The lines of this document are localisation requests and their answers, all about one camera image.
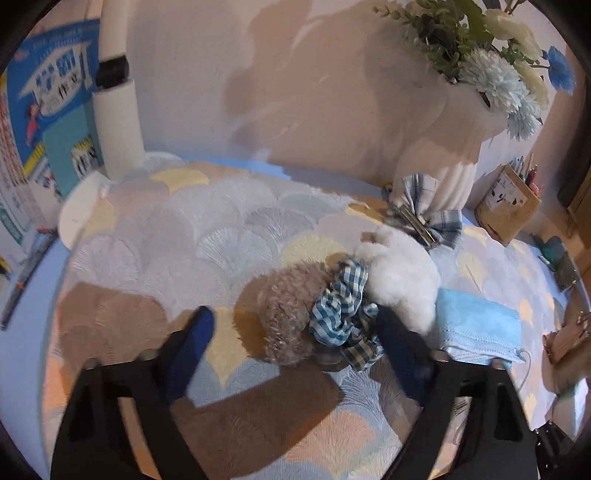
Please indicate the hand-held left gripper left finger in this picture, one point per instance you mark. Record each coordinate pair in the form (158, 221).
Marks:
(187, 350)

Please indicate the green small tool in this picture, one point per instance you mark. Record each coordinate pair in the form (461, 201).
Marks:
(551, 249)

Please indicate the beige leather bag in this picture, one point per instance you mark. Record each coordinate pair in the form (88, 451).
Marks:
(568, 346)

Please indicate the row of books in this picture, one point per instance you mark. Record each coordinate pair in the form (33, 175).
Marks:
(14, 184)

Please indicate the teal plaid scrunchie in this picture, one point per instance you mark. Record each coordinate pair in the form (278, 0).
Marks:
(344, 314)

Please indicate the fan pattern table mat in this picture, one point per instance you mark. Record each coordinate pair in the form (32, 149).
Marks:
(207, 221)

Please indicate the bamboo pen holder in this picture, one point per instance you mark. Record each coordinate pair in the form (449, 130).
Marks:
(508, 207)

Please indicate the white ribbed vase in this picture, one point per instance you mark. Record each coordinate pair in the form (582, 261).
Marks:
(443, 152)

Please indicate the white fluffy plush toy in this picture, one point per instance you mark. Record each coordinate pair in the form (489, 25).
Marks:
(401, 277)

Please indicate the grey plaid bow hair clip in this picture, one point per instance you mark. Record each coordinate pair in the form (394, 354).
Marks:
(418, 203)

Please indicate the artificial flower bouquet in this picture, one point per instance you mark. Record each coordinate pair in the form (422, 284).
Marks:
(489, 74)

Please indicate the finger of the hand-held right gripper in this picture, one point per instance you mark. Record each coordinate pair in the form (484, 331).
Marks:
(551, 443)

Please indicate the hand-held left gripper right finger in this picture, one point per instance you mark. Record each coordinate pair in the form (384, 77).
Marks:
(406, 357)

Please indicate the bunch of pens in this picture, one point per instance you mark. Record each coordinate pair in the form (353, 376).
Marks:
(526, 173)

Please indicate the white desk lamp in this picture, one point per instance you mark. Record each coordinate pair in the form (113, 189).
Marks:
(117, 129)

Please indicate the brown curly plush toy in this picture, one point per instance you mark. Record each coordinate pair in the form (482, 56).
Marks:
(286, 314)

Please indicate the dark grey small object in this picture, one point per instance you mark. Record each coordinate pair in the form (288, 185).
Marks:
(565, 274)

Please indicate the dark pen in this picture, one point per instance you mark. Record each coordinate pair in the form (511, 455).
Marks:
(25, 279)

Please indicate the blue cover book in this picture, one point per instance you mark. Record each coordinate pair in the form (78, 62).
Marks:
(60, 106)

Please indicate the blue face mask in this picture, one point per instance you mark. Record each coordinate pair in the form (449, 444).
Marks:
(480, 327)

